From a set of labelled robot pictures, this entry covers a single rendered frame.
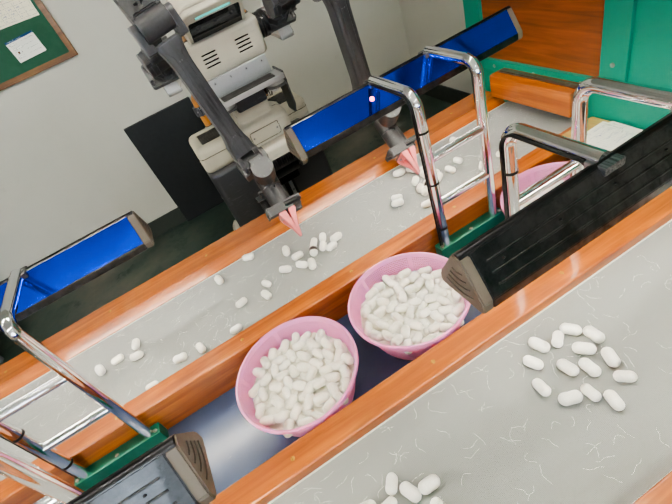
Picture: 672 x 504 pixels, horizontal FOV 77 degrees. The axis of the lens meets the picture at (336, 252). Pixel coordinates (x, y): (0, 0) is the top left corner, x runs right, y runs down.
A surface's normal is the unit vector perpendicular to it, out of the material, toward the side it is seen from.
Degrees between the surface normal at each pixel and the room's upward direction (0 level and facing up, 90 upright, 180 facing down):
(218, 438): 0
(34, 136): 90
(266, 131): 98
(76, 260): 58
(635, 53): 90
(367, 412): 0
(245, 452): 0
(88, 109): 90
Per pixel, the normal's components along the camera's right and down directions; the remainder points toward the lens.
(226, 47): 0.48, 0.58
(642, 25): -0.84, 0.51
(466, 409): -0.32, -0.71
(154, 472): 0.20, 0.03
